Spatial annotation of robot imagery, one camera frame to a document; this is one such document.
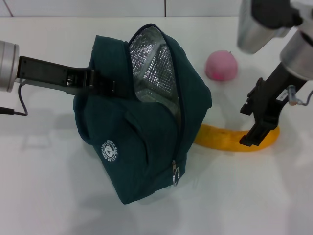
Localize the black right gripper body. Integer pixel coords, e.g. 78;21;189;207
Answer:
252;62;303;123

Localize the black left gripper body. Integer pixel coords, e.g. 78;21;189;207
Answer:
18;55;87;91

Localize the yellow banana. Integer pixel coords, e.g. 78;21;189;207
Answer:
194;123;280;153

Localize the pink peach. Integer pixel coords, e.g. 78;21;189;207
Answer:
204;50;238;81

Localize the dark teal insulated lunch bag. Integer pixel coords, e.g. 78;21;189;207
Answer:
72;23;213;205

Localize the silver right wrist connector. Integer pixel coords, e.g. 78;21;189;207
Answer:
287;84;298;106

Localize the grey left wrist camera bracket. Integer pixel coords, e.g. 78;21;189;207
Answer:
16;77;84;95

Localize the dark left arm cable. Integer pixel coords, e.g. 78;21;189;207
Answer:
0;84;28;117

